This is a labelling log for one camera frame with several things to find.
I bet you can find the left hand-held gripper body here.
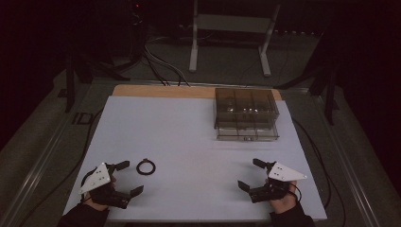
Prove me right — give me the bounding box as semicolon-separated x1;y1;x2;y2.
78;162;131;210

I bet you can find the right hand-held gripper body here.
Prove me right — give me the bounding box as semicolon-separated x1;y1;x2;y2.
248;161;308;204

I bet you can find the black ring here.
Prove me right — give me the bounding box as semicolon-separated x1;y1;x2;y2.
135;158;157;177

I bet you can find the clear plastic drawer box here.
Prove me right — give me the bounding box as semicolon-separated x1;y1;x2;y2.
214;87;281;142

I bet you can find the person's left hand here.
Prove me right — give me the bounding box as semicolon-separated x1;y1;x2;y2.
82;175;118;212

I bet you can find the person's right hand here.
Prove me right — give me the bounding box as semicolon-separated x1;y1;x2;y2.
268;180;300;216

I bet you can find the white table mat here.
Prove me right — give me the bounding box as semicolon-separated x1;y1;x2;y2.
62;96;328;223

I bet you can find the black tripod stand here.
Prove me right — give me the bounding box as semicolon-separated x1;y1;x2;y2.
63;53;131;114
273;60;341;127

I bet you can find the white metal stand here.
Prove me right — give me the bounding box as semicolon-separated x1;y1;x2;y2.
188;0;282;78

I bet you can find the dark device with red light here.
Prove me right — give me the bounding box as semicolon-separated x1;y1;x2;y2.
130;0;148;26

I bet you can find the left hand-held gripper cable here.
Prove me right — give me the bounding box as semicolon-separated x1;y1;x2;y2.
79;167;97;203

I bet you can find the hand-held gripper cable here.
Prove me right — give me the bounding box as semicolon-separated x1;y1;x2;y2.
288;182;303;203
79;167;97;203

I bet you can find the right hand-held gripper cable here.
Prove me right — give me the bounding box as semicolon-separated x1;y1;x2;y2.
288;182;303;203

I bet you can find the black floor cable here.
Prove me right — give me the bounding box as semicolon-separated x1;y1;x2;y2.
18;108;105;227
291;117;348;227

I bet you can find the bundle of floor cables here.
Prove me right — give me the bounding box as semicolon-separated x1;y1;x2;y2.
143;34;192;88

